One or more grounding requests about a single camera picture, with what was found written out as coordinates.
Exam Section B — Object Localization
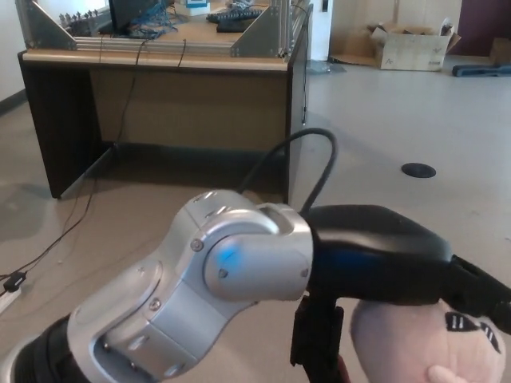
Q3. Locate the blue cable tangle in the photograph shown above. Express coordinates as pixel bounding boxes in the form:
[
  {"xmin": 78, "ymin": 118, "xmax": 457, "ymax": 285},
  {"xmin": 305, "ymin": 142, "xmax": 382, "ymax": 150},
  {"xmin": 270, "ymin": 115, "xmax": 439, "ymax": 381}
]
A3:
[{"xmin": 126, "ymin": 0, "xmax": 180, "ymax": 41}]

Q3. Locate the person's bare hand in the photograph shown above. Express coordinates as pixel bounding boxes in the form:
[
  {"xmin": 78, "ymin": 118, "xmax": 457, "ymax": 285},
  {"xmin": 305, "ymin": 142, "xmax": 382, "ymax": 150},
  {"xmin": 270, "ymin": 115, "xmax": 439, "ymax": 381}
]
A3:
[{"xmin": 338, "ymin": 355, "xmax": 353, "ymax": 383}]

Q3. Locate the open cardboard box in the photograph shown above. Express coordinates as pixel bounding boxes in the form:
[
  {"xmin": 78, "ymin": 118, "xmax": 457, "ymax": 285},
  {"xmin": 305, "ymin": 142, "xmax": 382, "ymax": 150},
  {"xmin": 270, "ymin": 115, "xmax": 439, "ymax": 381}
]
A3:
[{"xmin": 366, "ymin": 22, "xmax": 462, "ymax": 73}]

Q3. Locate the black round floor cover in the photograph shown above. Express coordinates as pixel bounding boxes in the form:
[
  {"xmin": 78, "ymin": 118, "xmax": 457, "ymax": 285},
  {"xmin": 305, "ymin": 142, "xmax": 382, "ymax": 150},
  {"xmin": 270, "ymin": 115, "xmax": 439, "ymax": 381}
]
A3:
[{"xmin": 401, "ymin": 162, "xmax": 438, "ymax": 179}]

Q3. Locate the pink plush dumpling with sunglasses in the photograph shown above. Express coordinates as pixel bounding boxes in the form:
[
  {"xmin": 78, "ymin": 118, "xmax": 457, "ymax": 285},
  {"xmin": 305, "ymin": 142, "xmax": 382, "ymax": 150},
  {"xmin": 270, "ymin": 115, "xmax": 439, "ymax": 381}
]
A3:
[{"xmin": 349, "ymin": 298, "xmax": 511, "ymax": 383}]

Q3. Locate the black computer monitor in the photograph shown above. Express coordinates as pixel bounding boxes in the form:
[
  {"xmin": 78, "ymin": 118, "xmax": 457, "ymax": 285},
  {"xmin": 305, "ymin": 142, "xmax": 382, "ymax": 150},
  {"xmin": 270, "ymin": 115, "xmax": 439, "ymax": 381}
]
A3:
[{"xmin": 106, "ymin": 0, "xmax": 141, "ymax": 35}]

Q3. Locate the small closed cardboard box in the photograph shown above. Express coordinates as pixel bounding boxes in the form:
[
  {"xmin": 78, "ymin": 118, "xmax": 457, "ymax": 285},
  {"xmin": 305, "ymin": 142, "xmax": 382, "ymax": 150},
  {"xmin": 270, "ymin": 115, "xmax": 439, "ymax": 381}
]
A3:
[{"xmin": 488, "ymin": 37, "xmax": 511, "ymax": 67}]

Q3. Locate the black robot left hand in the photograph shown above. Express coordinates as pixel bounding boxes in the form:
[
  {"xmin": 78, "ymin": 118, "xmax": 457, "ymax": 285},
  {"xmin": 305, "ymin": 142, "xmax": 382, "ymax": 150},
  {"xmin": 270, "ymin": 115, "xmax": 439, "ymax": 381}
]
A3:
[{"xmin": 289, "ymin": 203, "xmax": 511, "ymax": 383}]

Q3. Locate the black power adapter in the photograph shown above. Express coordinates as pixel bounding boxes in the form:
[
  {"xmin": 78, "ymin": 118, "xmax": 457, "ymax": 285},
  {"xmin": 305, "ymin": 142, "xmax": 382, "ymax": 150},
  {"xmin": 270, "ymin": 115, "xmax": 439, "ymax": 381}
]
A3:
[{"xmin": 2, "ymin": 270, "xmax": 30, "ymax": 293}]

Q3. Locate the black robot wrist cable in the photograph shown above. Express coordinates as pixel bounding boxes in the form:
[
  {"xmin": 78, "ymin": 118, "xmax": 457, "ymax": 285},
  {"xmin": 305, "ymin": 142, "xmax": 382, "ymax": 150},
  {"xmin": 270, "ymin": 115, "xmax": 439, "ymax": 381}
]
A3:
[{"xmin": 238, "ymin": 127, "xmax": 339, "ymax": 213}]

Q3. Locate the clear plastic bag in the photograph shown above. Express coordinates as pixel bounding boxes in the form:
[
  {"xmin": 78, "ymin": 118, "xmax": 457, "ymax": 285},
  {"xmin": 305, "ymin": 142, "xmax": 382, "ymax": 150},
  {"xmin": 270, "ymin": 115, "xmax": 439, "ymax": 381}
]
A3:
[{"xmin": 306, "ymin": 59, "xmax": 347, "ymax": 75}]

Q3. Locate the long black keyboard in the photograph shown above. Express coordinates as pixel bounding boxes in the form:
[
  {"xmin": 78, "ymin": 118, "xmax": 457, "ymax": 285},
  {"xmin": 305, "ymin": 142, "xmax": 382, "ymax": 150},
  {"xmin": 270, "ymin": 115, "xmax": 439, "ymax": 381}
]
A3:
[{"xmin": 205, "ymin": 6, "xmax": 270, "ymax": 25}]

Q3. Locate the white box with fiducial tag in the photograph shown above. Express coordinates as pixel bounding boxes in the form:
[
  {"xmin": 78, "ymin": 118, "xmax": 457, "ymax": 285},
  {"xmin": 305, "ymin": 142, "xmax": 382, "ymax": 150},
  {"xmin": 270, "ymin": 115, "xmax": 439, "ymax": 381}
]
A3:
[{"xmin": 175, "ymin": 0, "xmax": 212, "ymax": 18}]

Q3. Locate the aluminium extrusion frame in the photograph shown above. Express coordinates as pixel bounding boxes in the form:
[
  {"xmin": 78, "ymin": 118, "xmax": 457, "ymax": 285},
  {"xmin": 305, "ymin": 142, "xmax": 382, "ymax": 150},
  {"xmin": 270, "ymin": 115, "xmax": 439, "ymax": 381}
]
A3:
[{"xmin": 14, "ymin": 0, "xmax": 312, "ymax": 61}]

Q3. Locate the white power strip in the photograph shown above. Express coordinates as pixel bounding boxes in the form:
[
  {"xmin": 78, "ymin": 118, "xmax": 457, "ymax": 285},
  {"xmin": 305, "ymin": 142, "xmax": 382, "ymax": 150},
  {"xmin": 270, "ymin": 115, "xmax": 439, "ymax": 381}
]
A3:
[{"xmin": 0, "ymin": 286, "xmax": 22, "ymax": 315}]

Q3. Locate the dark wooden desk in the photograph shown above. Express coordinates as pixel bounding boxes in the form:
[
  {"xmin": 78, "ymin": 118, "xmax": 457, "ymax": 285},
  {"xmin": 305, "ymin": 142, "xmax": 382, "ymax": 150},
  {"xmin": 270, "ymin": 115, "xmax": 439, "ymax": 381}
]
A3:
[{"xmin": 17, "ymin": 0, "xmax": 312, "ymax": 205}]

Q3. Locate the long black power cable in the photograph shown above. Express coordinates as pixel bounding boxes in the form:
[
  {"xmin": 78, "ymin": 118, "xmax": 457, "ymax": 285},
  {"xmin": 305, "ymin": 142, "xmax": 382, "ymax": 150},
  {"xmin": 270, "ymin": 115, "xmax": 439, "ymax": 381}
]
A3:
[{"xmin": 0, "ymin": 41, "xmax": 148, "ymax": 281}]

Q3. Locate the thin black desk side cable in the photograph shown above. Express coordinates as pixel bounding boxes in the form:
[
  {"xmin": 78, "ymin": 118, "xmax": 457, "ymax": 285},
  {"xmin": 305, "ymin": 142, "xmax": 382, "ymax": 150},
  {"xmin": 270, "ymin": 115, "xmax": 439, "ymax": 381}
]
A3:
[{"xmin": 299, "ymin": 2, "xmax": 315, "ymax": 129}]

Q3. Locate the short black keyboard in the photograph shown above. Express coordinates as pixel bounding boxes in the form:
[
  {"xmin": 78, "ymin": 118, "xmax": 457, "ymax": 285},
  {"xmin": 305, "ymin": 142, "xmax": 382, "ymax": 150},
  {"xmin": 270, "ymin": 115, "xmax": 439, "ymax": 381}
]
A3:
[{"xmin": 216, "ymin": 18, "xmax": 257, "ymax": 34}]

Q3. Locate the dark blue foam piece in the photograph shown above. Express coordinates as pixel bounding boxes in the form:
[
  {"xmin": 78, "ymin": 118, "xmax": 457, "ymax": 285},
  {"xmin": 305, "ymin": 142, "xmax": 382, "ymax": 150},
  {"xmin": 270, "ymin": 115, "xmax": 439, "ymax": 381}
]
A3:
[{"xmin": 451, "ymin": 63, "xmax": 511, "ymax": 79}]

